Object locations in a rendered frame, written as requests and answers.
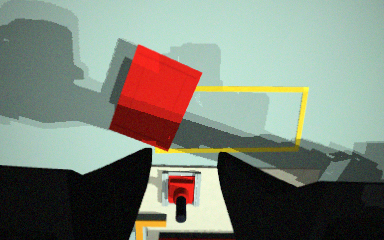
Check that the yellow rectangular frame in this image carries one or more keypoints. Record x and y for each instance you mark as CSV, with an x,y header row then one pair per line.
x,y
249,89

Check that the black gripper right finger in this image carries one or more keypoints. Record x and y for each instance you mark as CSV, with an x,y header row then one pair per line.
x,y
264,207

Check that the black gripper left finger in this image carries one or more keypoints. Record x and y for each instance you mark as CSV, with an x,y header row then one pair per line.
x,y
102,204

